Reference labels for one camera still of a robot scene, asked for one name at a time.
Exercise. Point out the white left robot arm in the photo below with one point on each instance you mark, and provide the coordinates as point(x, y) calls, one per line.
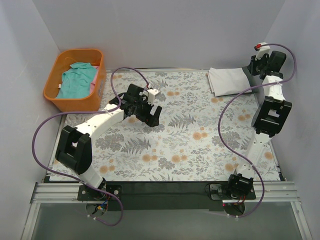
point(74, 149)

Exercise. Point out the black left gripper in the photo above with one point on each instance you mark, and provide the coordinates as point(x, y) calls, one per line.
point(149, 114)

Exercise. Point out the aluminium frame rail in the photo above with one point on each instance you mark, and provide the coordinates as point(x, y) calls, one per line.
point(59, 211)

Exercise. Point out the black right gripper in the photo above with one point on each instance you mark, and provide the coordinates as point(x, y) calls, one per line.
point(256, 66)

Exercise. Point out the pink t shirt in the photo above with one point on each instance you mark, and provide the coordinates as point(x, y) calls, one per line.
point(92, 75)

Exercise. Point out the floral patterned table mat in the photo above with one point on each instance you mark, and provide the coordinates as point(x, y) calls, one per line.
point(200, 137)

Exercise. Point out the white t shirt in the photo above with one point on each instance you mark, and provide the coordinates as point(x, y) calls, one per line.
point(228, 81)

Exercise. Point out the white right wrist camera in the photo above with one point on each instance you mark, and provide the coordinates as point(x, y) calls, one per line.
point(261, 49)

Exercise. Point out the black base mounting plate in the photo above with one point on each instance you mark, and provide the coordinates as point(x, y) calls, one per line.
point(170, 195)

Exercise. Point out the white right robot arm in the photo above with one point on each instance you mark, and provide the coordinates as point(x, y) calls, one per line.
point(267, 122)

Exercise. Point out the orange plastic basket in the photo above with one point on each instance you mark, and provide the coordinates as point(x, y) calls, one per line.
point(91, 103)

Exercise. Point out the folded dark green t shirt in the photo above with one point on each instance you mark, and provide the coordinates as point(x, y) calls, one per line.
point(252, 80)

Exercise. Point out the teal t shirt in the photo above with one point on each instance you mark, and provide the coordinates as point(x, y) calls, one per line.
point(75, 82)

